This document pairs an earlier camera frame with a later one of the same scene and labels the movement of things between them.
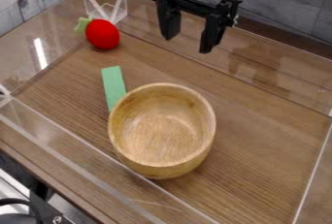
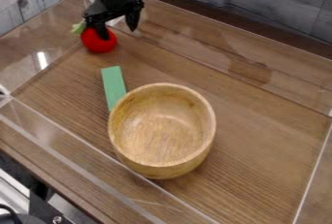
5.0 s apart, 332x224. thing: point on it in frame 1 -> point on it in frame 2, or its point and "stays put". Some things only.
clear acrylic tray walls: x=186 y=137 stays put
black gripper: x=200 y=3 -> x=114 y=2
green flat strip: x=113 y=84 stays put
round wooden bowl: x=161 y=127 stays put
